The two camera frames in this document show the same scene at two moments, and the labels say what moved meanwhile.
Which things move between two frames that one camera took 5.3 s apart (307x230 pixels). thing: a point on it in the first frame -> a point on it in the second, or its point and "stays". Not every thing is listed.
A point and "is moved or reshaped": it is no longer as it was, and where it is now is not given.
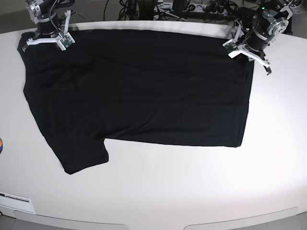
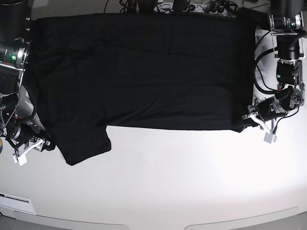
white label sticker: [17, 202] stays
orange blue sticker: [1, 145] stays
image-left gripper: [50, 31] -> [21, 136]
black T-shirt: [161, 87] is moved or reshaped
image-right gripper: [252, 46] -> [262, 111]
